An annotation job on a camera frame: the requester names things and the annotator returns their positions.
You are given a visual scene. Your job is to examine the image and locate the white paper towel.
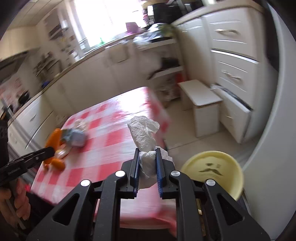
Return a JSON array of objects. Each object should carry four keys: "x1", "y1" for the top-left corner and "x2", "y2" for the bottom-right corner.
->
[{"x1": 127, "y1": 116, "x2": 173, "y2": 189}]

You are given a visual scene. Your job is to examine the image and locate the orange peel piece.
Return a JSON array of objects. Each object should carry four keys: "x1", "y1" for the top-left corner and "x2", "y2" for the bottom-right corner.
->
[{"x1": 43, "y1": 128, "x2": 65, "y2": 171}]

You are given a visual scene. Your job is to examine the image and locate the blue green juice carton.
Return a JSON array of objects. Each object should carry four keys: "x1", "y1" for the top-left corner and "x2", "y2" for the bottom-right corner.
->
[{"x1": 61, "y1": 128, "x2": 87, "y2": 148}]

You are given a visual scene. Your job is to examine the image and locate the yellow mustache trash bin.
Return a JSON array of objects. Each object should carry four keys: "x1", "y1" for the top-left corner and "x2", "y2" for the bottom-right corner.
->
[{"x1": 181, "y1": 151, "x2": 244, "y2": 200}]

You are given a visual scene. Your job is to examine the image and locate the white lower kitchen cabinets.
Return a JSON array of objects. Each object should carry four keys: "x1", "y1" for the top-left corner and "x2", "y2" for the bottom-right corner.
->
[{"x1": 9, "y1": 41, "x2": 147, "y2": 156}]

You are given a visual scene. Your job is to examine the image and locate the person's left hand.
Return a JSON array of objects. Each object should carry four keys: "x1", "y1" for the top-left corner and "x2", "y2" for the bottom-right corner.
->
[{"x1": 1, "y1": 178, "x2": 31, "y2": 227}]

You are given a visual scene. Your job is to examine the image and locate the red checkered tablecloth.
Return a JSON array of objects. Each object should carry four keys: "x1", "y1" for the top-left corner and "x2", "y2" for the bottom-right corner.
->
[{"x1": 31, "y1": 87, "x2": 176, "y2": 232}]

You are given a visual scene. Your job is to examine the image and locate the black frying pan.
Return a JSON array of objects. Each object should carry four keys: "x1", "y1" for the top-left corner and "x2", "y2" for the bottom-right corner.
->
[{"x1": 18, "y1": 90, "x2": 30, "y2": 105}]

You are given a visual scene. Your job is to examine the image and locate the small white step stool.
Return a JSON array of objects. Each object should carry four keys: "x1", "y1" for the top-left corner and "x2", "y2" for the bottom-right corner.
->
[{"x1": 178, "y1": 80, "x2": 222, "y2": 138}]

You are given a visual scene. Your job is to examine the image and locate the white refrigerator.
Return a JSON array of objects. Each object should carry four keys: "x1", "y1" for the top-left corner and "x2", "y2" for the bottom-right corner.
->
[{"x1": 244, "y1": 4, "x2": 295, "y2": 240}]

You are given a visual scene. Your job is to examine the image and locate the white shelf rack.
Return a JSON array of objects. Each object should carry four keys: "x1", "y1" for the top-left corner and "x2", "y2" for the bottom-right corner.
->
[{"x1": 133, "y1": 38, "x2": 186, "y2": 108}]

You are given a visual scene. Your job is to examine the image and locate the white drawer cabinet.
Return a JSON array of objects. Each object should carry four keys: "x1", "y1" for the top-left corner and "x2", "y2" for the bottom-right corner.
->
[{"x1": 173, "y1": 1, "x2": 278, "y2": 143}]

